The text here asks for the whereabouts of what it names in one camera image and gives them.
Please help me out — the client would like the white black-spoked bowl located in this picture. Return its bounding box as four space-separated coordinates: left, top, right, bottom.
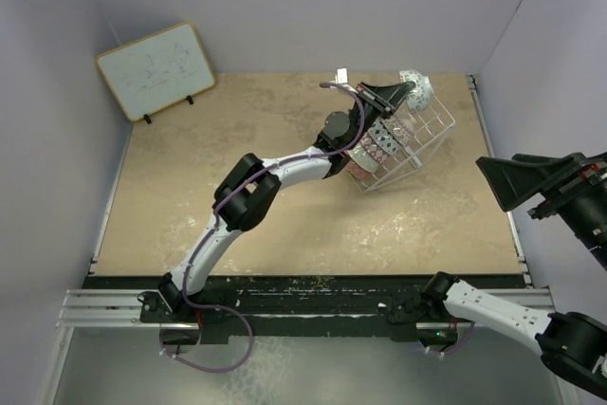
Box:
381 116 414 146

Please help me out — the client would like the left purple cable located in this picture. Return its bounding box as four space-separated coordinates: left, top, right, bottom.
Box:
159 81 367 375

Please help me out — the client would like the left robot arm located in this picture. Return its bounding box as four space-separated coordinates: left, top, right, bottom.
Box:
157 82 416 322

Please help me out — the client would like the black floral bowl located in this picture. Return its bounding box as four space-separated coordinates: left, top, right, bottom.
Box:
345 160 369 181

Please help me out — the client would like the red patterned bowl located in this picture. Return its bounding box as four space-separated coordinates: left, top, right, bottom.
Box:
399 69 433 115

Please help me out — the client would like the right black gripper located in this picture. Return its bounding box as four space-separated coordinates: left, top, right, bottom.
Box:
472 144 607 267

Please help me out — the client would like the aluminium extrusion rail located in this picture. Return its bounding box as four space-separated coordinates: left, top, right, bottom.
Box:
55 287 165 329

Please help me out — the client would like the white dry-erase board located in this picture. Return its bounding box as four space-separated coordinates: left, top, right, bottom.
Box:
96 22 215 122

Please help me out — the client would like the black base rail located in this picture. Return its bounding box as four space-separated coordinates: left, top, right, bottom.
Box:
83 274 527 345

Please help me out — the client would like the light blue patterned bowl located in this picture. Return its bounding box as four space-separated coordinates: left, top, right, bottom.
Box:
368 120 399 156

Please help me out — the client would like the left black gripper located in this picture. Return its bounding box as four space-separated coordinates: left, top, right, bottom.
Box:
345 83 413 152

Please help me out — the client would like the white green-spoked bowl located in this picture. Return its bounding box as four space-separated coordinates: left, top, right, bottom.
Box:
348 145 378 174

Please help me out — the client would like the white wire dish rack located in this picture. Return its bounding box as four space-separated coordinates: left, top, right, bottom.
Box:
349 96 455 193

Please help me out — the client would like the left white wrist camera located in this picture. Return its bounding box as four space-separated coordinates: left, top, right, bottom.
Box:
333 67 349 85

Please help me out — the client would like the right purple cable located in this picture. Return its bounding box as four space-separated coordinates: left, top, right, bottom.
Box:
424 322 475 358

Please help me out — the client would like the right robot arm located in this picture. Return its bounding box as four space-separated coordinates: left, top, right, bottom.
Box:
421 153 606 398

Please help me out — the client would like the purple cable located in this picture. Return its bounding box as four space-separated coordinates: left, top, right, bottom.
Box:
424 322 475 358
159 81 367 375

